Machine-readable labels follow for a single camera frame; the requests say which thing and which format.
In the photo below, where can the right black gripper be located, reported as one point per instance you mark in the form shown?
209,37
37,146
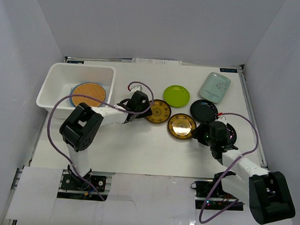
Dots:
198,133

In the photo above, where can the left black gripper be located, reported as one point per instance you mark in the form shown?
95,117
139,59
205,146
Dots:
145,112

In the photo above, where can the woven bamboo round tray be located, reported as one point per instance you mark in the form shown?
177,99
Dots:
88,94

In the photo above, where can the blue round plate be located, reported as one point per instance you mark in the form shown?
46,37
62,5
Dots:
70,97

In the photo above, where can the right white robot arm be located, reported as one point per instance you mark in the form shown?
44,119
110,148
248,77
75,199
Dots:
265,193

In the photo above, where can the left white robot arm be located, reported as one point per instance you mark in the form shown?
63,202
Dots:
81,126

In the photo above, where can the white plastic bin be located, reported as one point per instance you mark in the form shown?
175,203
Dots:
63,77

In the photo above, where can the yellow patterned plate dark rim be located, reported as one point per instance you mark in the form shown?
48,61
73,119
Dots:
161,112

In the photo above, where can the black round plate upper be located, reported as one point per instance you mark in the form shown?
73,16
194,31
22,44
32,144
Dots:
203,111

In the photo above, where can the black round plate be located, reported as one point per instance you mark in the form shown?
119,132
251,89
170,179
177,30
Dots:
203,111
231,134

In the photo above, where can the gold centre plate dark rim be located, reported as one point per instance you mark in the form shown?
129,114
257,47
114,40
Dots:
180,126

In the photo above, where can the black round plate lower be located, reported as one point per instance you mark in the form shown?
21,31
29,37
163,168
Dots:
231,134

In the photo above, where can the lime green round plate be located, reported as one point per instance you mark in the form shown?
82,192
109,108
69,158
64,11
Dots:
176,96

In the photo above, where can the pale green rectangular dish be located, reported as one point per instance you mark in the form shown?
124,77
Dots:
215,87

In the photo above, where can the dark label sticker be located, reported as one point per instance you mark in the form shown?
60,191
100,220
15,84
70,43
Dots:
228,70

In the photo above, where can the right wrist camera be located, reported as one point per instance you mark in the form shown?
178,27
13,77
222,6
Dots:
221,117

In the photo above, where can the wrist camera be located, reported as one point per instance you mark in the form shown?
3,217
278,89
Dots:
134,87
221,117

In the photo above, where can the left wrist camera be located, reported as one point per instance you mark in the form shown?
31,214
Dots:
134,87

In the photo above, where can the aluminium frame rail right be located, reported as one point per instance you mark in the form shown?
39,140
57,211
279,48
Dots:
259,152

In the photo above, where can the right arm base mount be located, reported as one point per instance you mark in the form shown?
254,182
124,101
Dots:
217,201

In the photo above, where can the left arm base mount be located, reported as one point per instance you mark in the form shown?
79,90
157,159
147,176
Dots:
73,188

